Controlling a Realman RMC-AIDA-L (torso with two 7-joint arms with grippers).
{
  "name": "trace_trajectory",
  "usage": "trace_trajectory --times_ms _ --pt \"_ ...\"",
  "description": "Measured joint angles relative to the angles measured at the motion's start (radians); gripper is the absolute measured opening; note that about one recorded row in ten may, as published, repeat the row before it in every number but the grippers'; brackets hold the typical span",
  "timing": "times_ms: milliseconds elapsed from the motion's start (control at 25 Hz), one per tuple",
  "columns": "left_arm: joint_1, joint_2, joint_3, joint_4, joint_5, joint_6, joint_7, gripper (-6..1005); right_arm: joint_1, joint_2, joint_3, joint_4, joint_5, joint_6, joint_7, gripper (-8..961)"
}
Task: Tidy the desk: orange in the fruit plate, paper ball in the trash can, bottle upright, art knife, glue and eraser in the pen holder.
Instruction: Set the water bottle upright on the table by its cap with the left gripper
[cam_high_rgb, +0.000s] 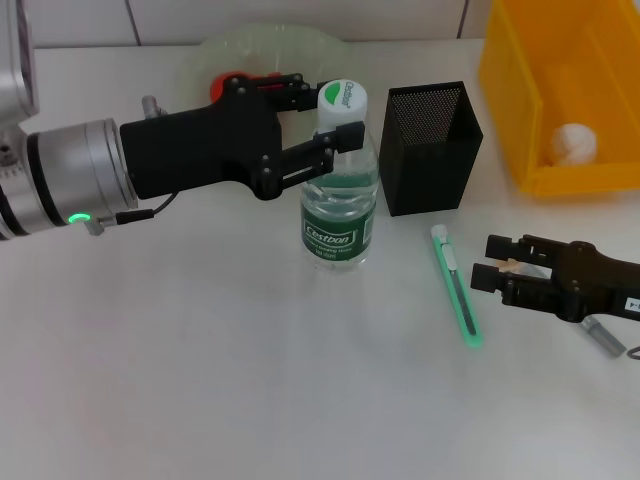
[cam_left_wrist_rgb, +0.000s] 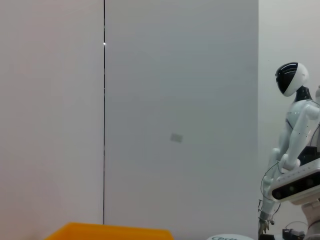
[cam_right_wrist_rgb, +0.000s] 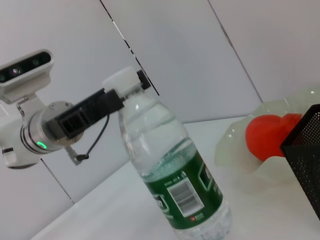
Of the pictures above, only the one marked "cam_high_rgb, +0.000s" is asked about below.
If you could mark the white paper ball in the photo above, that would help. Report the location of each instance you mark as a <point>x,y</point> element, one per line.
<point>575,145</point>

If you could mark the black mesh pen holder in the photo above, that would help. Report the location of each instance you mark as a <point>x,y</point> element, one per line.
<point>430,175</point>

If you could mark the pale green glass bowl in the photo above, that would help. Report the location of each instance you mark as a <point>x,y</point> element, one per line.
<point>280,50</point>

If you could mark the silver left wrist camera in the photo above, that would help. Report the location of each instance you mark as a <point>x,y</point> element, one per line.
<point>15,65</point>

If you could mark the yellow plastic bin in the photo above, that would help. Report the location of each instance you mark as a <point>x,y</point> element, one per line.
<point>575,180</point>

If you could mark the small beige eraser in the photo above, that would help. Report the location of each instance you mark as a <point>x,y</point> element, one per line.
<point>511,265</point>

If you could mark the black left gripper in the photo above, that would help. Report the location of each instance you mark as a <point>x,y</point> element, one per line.
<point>200,145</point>

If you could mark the orange knitted toy fruit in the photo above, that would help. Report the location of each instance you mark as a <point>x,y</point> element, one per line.
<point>218,87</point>

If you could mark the clear green-label water bottle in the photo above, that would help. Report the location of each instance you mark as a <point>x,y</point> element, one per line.
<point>332,240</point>

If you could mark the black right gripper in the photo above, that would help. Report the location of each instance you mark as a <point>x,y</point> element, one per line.
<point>595,285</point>

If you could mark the silver glitter pen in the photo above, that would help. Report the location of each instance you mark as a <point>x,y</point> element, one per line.
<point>602,337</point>

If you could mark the green utility knife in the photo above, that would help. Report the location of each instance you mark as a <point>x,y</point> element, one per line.
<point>457,290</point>

